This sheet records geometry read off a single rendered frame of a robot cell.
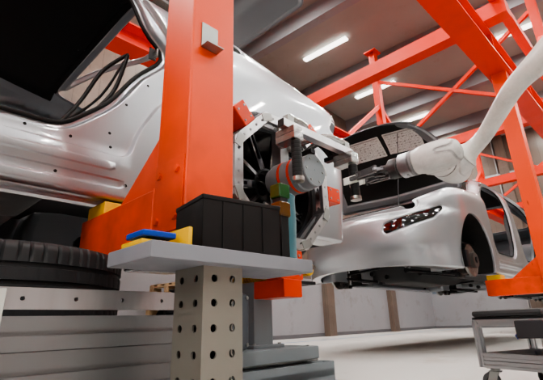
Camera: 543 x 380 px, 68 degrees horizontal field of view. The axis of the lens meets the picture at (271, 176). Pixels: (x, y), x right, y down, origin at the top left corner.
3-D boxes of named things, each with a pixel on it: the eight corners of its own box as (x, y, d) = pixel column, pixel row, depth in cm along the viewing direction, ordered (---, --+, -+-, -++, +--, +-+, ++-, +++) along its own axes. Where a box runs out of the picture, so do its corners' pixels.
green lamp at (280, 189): (279, 202, 111) (279, 188, 112) (290, 199, 108) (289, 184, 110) (269, 199, 108) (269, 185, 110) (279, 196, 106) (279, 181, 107)
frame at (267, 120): (321, 255, 176) (313, 141, 194) (334, 254, 171) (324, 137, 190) (222, 242, 139) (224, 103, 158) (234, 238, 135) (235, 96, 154)
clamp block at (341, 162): (340, 171, 169) (339, 158, 171) (359, 164, 163) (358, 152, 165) (333, 167, 166) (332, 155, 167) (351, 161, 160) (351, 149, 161)
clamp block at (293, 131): (284, 149, 146) (284, 135, 148) (304, 141, 140) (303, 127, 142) (275, 145, 143) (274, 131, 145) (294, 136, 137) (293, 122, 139)
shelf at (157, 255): (263, 279, 108) (263, 268, 109) (313, 272, 97) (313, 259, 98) (106, 268, 79) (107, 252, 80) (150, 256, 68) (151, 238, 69)
